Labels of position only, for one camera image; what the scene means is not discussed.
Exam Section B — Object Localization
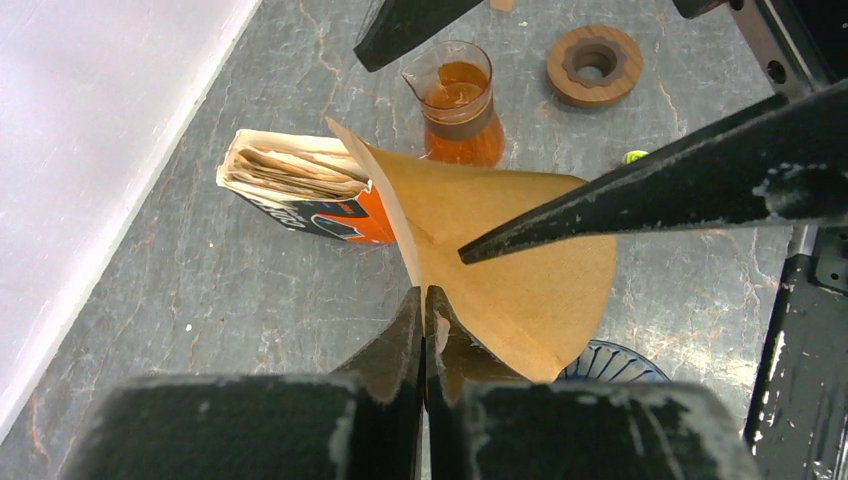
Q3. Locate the brown paper coffee filter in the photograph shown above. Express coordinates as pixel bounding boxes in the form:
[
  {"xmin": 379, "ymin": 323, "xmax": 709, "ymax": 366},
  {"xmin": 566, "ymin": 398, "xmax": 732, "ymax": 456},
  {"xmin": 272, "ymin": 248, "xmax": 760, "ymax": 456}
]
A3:
[{"xmin": 330, "ymin": 122, "xmax": 617, "ymax": 382}]

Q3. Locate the orange coffee filter box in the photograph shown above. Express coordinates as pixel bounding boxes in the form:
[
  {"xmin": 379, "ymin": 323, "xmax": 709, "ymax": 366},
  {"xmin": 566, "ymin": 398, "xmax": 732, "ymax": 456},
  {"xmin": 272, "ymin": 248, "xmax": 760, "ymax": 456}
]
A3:
[{"xmin": 216, "ymin": 129, "xmax": 395, "ymax": 246}]

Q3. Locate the orange glass carafe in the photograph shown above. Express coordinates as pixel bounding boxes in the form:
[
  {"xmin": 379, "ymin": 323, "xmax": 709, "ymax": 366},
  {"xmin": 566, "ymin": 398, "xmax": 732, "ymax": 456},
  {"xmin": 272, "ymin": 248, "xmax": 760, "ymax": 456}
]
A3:
[{"xmin": 401, "ymin": 40, "xmax": 505, "ymax": 167}]

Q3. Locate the small wooden cube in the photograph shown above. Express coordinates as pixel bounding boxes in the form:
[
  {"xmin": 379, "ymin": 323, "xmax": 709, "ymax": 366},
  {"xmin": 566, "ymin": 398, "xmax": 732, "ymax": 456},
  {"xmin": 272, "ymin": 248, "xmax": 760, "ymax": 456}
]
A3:
[{"xmin": 489, "ymin": 0, "xmax": 515, "ymax": 12}]

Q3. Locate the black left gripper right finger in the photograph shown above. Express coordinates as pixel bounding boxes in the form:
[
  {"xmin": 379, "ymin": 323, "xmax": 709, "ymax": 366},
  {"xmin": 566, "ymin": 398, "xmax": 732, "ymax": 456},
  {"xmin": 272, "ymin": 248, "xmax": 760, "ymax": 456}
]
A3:
[{"xmin": 425, "ymin": 286, "xmax": 760, "ymax": 479}]

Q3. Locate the blue plastic coffee dripper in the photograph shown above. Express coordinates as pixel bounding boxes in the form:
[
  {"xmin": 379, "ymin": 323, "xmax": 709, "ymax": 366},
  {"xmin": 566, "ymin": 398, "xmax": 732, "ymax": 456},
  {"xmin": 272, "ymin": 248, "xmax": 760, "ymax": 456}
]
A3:
[{"xmin": 557, "ymin": 340, "xmax": 670, "ymax": 382}]

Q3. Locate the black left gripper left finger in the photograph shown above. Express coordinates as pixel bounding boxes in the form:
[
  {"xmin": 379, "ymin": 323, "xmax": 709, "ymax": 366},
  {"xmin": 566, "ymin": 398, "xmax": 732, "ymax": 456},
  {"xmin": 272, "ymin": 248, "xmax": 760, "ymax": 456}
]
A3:
[{"xmin": 66, "ymin": 287, "xmax": 422, "ymax": 479}]

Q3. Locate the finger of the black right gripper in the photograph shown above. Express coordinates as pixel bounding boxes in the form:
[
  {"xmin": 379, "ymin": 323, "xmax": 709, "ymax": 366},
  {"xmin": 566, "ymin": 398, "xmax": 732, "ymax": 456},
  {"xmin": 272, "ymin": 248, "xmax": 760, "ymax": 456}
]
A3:
[
  {"xmin": 353, "ymin": 0, "xmax": 481, "ymax": 73},
  {"xmin": 458, "ymin": 82, "xmax": 847, "ymax": 264}
]

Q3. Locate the dark wooden ring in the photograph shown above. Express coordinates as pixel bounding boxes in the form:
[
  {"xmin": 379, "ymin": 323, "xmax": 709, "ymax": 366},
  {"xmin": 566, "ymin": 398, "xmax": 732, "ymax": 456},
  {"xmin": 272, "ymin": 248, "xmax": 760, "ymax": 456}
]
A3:
[{"xmin": 546, "ymin": 24, "xmax": 645, "ymax": 110}]

